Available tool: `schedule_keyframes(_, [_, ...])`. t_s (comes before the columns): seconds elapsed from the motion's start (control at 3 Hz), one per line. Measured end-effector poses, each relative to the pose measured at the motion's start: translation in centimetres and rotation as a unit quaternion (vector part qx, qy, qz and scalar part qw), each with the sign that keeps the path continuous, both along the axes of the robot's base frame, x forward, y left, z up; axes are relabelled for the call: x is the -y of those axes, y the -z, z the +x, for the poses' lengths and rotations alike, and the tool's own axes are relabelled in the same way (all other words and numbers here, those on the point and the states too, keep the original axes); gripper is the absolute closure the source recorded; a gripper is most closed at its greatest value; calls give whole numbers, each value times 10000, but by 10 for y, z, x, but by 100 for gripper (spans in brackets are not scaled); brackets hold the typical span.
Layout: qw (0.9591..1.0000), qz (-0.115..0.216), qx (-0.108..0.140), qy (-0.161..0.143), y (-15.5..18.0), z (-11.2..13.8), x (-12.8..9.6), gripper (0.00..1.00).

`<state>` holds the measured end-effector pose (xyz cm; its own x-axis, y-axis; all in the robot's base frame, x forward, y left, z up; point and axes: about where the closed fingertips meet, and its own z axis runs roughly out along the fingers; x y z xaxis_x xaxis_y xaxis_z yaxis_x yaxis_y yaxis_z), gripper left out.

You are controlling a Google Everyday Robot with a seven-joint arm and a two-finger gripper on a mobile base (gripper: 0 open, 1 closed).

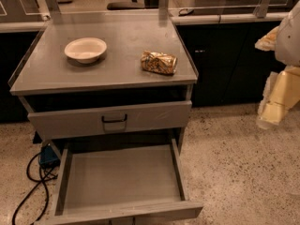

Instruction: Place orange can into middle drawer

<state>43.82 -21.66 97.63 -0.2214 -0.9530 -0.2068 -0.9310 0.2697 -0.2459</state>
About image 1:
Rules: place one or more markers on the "black drawer handle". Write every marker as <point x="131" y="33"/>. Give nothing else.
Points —
<point x="110" y="121"/>

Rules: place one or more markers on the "grey open middle drawer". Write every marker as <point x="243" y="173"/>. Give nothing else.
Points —
<point x="111" y="183"/>

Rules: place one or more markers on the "black office chair base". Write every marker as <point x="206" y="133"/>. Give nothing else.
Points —
<point x="133" y="4"/>

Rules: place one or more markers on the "blue power box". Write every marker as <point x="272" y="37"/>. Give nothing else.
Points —
<point x="49" y="157"/>

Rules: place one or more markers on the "grey top drawer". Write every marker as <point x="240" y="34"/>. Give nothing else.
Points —
<point x="87" y="122"/>

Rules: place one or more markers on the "crushed orange can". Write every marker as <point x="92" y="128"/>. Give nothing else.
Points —
<point x="159" y="62"/>

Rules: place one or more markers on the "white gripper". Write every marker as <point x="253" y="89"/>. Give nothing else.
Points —
<point x="289" y="38"/>

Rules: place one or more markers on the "grey drawer cabinet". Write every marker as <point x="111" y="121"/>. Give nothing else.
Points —
<point x="49" y="81"/>

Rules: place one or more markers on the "white bowl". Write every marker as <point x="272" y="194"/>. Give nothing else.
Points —
<point x="86" y="50"/>

